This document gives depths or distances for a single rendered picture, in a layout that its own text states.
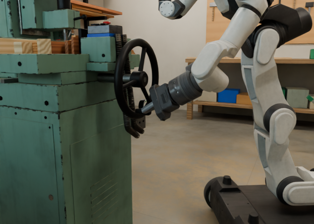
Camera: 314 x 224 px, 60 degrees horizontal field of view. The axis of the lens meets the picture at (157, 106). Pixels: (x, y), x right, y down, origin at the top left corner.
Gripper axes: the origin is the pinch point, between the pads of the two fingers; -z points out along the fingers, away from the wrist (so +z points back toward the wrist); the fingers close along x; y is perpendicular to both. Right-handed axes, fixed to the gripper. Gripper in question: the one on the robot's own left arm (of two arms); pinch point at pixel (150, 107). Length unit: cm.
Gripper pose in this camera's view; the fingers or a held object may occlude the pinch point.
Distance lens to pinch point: 91.0
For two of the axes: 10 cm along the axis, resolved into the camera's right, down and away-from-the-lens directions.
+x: -2.7, -8.9, 3.5
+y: -5.7, -1.4, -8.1
